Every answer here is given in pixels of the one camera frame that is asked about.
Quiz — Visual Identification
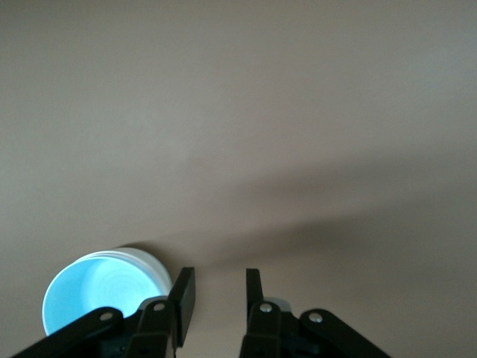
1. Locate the brown table cover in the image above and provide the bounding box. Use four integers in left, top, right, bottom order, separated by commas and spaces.
0, 0, 477, 358

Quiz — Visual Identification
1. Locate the white bowl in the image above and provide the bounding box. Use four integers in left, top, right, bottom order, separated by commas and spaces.
111, 247, 173, 298

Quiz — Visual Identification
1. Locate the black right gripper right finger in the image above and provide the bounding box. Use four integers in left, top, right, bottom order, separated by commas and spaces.
240, 267, 392, 358

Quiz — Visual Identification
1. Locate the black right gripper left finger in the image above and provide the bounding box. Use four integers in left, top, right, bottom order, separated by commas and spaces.
7, 266, 198, 358

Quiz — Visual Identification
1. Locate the blue bowl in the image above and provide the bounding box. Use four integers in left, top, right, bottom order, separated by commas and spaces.
41, 251, 161, 339

